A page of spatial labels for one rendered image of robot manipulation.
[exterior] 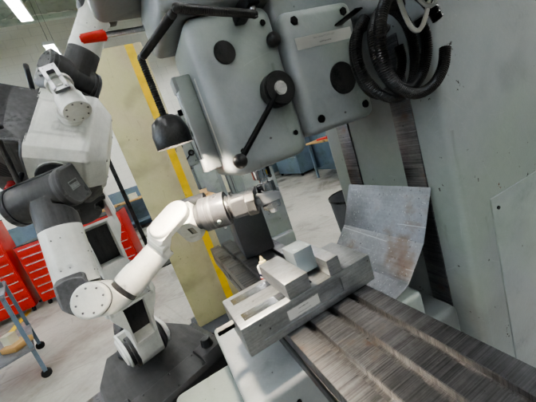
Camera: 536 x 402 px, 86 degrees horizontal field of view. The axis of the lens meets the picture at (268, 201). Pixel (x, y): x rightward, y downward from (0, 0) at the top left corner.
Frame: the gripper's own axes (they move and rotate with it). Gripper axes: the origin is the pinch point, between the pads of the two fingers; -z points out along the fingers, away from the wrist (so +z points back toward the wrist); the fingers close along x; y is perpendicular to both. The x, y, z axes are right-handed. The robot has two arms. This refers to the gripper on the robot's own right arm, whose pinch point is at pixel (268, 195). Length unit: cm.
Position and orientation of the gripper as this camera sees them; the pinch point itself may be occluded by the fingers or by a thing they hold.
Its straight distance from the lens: 73.3
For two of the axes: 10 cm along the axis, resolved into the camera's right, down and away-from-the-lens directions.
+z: -9.5, 3.0, 0.8
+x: 0.1, -2.3, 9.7
